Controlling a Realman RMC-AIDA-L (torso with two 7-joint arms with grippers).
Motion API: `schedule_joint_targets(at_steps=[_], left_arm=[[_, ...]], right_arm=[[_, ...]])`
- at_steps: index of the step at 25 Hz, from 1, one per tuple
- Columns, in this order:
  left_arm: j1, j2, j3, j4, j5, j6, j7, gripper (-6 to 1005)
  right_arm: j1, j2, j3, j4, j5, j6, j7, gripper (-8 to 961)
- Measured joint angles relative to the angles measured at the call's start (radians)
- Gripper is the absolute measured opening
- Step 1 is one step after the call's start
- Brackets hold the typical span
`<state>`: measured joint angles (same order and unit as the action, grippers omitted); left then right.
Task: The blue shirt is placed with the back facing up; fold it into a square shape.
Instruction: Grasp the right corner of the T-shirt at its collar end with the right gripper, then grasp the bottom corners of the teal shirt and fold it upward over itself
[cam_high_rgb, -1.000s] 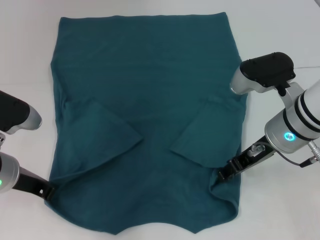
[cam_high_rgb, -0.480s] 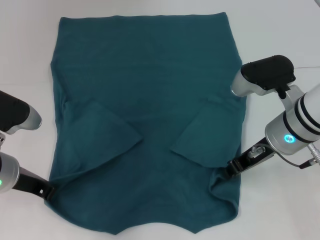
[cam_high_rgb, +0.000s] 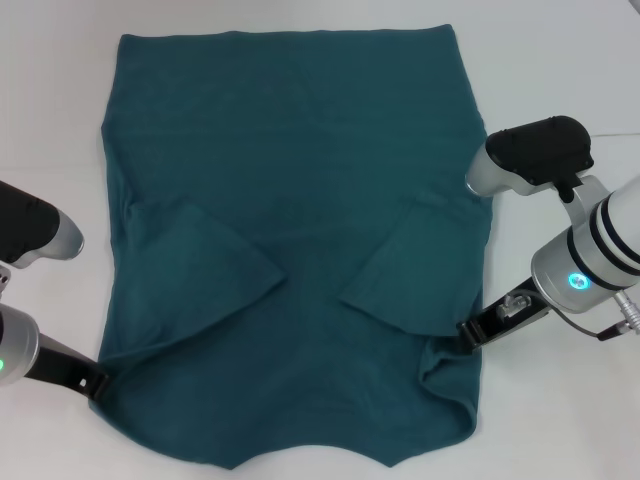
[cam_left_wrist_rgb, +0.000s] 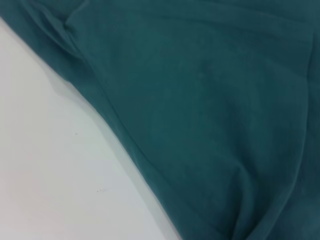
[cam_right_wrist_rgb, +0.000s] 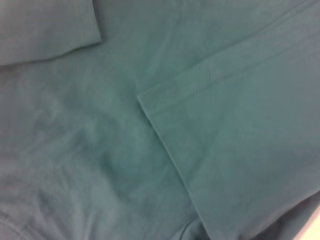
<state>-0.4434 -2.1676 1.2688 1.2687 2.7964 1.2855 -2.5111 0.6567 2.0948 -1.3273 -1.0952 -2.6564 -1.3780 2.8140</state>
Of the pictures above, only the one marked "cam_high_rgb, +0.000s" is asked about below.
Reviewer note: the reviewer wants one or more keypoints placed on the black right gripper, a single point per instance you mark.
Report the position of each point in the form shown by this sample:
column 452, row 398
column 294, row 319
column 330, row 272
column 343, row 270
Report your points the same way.
column 515, row 320

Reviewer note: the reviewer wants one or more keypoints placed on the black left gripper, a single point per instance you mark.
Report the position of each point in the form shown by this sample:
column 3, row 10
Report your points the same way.
column 60, row 362

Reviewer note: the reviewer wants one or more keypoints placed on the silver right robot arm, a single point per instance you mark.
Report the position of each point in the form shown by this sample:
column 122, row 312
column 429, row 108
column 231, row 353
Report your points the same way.
column 575, row 250

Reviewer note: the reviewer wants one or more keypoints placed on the teal blue t-shirt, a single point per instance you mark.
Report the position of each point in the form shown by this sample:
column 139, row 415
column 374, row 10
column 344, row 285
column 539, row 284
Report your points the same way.
column 300, row 150

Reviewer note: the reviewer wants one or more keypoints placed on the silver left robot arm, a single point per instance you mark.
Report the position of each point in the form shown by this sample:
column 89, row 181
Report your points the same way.
column 20, row 320

